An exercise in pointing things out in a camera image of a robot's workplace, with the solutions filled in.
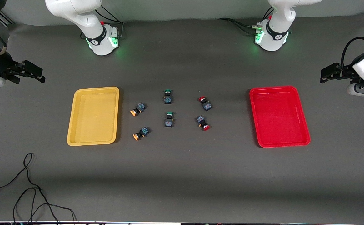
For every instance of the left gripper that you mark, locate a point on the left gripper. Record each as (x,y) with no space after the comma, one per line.
(346,73)

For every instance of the yellow push button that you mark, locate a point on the yellow push button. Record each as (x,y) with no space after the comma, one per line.
(139,107)
(142,132)

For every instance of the red push button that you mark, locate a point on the red push button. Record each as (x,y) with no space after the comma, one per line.
(206,105)
(201,121)

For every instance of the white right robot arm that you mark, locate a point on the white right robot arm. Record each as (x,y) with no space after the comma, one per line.
(75,12)

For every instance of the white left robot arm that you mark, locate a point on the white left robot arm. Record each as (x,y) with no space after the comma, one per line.
(277,34)

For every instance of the red plastic tray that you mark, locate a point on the red plastic tray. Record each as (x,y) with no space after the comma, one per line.
(278,117)

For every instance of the yellow plastic tray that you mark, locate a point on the yellow plastic tray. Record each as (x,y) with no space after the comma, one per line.
(92,117)

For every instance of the green push button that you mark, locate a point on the green push button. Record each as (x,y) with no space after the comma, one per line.
(168,122)
(168,98)

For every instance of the dark grey table mat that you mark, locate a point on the dark grey table mat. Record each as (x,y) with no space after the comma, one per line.
(182,175)

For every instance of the aluminium frame profile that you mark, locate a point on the aluminium frame profile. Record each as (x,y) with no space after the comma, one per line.
(2,18)

